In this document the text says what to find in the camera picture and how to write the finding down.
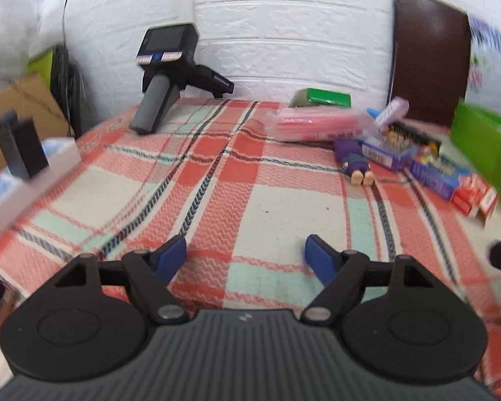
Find large green cardboard box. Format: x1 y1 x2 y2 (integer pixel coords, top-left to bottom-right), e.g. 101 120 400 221
450 98 501 214

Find blue box with white label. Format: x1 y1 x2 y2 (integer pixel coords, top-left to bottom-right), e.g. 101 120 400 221
361 131 420 172

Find red box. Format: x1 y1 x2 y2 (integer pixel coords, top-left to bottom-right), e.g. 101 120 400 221
451 173 499 226

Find purple doll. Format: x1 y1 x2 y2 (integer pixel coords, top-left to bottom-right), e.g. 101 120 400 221
333 137 375 187

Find black block stand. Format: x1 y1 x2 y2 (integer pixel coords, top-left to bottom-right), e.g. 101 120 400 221
0 109 50 181

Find floral plastic sheet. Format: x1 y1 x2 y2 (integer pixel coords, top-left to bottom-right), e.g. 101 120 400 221
468 14 501 105

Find red plaid tablecloth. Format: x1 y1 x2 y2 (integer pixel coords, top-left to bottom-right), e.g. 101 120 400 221
0 98 501 401

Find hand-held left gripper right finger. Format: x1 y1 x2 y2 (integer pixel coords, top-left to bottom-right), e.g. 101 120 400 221
301 235 439 325

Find long blue box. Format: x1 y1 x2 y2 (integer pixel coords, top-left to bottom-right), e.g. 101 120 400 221
405 152 472 203

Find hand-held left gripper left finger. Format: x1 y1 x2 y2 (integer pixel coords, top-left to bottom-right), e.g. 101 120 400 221
52 235 189 325

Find black cable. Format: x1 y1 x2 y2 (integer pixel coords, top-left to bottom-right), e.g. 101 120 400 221
60 0 80 51

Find colourful printed box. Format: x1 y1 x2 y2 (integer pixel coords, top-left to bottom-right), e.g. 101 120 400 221
384 120 443 155

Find brown chair back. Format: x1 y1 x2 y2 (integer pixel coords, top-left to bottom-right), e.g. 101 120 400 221
386 0 472 128

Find black device with grey handle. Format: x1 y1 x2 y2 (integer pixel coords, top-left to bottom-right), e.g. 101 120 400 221
129 23 235 135

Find dark bag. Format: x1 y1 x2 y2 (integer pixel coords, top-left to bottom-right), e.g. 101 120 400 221
50 44 84 138

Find small green box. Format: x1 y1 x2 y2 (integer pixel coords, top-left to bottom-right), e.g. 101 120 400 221
290 88 352 110

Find green carton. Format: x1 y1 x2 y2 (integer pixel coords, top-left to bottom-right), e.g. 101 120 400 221
27 48 55 93

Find clear plastic bag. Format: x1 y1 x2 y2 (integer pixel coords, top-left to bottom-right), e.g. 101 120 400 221
0 0 78 97

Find pink packet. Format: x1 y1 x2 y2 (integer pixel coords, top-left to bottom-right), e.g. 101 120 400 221
262 106 378 143

